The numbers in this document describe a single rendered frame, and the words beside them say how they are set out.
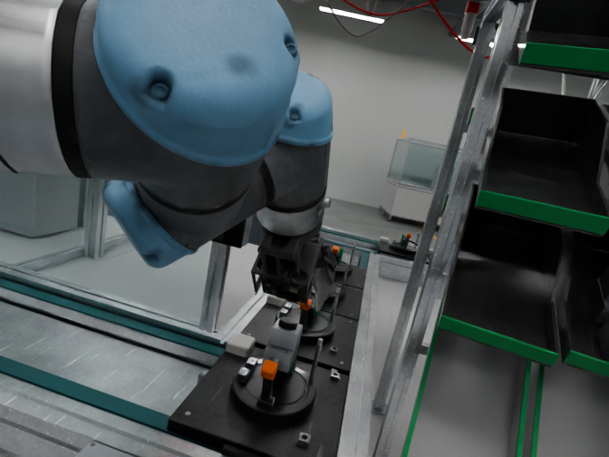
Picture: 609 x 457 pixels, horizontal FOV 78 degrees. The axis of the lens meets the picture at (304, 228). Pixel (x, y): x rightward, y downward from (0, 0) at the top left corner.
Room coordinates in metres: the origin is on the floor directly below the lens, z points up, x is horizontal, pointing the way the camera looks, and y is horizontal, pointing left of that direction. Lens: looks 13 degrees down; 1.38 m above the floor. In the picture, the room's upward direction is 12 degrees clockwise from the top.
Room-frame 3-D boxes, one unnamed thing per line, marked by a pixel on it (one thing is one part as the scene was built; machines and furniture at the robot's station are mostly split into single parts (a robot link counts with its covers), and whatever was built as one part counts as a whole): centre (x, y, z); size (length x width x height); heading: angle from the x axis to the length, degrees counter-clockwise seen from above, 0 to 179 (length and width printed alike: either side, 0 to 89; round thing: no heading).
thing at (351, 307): (1.04, -0.09, 1.01); 0.24 x 0.24 x 0.13; 80
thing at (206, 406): (0.55, -0.01, 0.96); 0.24 x 0.24 x 0.02; 80
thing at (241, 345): (0.66, 0.07, 0.97); 0.05 x 0.05 x 0.04; 80
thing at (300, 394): (0.55, -0.01, 0.98); 0.14 x 0.14 x 0.02
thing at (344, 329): (0.80, -0.05, 1.01); 0.24 x 0.24 x 0.13; 80
